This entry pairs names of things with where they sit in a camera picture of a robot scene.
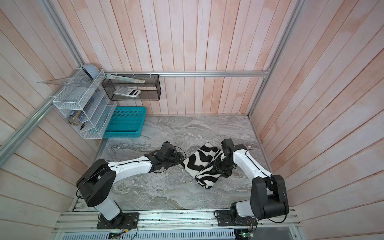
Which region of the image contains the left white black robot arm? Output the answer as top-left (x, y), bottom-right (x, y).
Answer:
top-left (76, 142), bottom-right (187, 222)

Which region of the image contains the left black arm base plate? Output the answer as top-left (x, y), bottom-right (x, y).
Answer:
top-left (97, 213), bottom-right (140, 230)

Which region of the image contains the green circuit board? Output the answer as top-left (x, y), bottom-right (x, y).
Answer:
top-left (234, 229), bottom-right (254, 240)

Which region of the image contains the white wire mesh shelf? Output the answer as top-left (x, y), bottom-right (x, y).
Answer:
top-left (53, 69), bottom-right (117, 139)

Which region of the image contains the zebra and grey plush pillowcase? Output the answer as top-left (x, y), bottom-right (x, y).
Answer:
top-left (181, 143), bottom-right (232, 189)

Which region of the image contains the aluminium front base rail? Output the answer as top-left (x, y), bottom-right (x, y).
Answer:
top-left (53, 209), bottom-right (301, 233)

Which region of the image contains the aluminium frame rail left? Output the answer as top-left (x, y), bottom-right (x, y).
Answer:
top-left (1, 85), bottom-right (65, 169)

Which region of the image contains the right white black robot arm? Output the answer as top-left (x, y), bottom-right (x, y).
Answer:
top-left (214, 139), bottom-right (289, 225)

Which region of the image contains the white calculator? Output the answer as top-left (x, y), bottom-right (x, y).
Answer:
top-left (114, 88), bottom-right (141, 98)

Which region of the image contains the black wire mesh basket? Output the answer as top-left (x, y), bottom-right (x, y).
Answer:
top-left (102, 74), bottom-right (162, 101)

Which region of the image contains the teal plastic perforated basket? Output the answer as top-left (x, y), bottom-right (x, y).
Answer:
top-left (104, 107), bottom-right (146, 138)

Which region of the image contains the metallic cylinder roll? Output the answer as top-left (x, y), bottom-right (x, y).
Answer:
top-left (67, 110), bottom-right (85, 126)

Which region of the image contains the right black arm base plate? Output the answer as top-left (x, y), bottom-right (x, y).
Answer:
top-left (214, 209), bottom-right (258, 227)

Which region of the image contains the aluminium frame rail back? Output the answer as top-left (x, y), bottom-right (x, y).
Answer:
top-left (105, 71), bottom-right (269, 78)

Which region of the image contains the clear plastic triangle ruler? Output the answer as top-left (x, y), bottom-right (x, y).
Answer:
top-left (39, 75), bottom-right (92, 87)

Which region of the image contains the aluminium frame rail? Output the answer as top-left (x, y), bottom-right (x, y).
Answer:
top-left (1, 85), bottom-right (65, 169)
top-left (105, 71), bottom-right (269, 78)

